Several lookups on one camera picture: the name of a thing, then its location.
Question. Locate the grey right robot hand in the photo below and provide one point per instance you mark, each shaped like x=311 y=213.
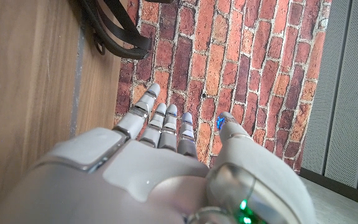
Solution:
x=154 y=177

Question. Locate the black backpack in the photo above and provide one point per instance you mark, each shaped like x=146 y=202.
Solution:
x=134 y=53

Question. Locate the red brick print backdrop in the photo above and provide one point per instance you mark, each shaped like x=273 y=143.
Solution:
x=244 y=62

